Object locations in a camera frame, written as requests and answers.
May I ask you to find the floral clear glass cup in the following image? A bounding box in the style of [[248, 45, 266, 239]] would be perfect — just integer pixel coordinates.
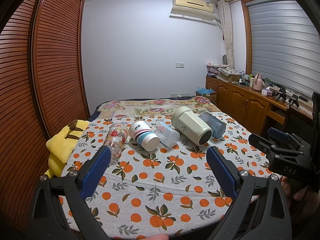
[[103, 124, 129, 165]]

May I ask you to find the blue translucent cup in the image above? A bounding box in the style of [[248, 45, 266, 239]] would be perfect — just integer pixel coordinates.
[[199, 112, 226, 139]]

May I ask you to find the striped white paper cup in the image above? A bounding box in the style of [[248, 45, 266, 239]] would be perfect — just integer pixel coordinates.
[[129, 120, 160, 152]]

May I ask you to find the clear plastic cup with label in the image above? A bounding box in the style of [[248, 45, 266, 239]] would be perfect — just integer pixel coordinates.
[[151, 121, 180, 147]]

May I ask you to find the right hand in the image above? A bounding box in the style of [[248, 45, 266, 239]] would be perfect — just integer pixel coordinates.
[[280, 176, 319, 216]]

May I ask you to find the yellow plush toy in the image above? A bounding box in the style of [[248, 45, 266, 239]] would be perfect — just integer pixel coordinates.
[[45, 120, 89, 178]]

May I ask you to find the wooden sideboard cabinet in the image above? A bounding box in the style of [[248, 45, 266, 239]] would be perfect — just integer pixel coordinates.
[[206, 76, 313, 137]]

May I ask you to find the orange-print white blanket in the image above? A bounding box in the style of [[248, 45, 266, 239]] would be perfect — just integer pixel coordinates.
[[57, 112, 281, 240]]

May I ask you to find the pink kettle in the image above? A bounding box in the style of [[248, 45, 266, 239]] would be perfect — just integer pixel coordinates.
[[253, 73, 263, 91]]

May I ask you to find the cream thermos mug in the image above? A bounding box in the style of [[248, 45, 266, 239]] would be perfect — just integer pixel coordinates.
[[171, 107, 212, 146]]

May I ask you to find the floral quilt bedspread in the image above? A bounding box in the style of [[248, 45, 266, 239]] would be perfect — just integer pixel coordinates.
[[88, 96, 221, 121]]

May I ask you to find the blue plastic bag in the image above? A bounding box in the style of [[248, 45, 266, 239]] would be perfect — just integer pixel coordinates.
[[196, 87, 215, 96]]

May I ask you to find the brown louvered wardrobe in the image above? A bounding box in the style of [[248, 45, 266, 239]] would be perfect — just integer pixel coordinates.
[[1, 0, 89, 231]]

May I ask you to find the cardboard box with clutter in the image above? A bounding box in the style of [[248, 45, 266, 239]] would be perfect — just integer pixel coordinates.
[[218, 67, 242, 82]]

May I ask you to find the white power strip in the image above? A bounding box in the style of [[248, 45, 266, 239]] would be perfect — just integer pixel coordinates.
[[170, 93, 192, 100]]

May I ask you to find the grey window blind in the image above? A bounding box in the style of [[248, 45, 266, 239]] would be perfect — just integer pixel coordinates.
[[246, 0, 319, 97]]

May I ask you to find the beige curtain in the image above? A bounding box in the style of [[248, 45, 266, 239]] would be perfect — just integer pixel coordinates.
[[217, 0, 235, 69]]

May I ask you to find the white wall switch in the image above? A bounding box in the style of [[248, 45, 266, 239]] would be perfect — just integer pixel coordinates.
[[175, 62, 184, 68]]

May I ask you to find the wall air conditioner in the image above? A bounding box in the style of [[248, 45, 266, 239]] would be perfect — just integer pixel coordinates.
[[170, 0, 216, 21]]

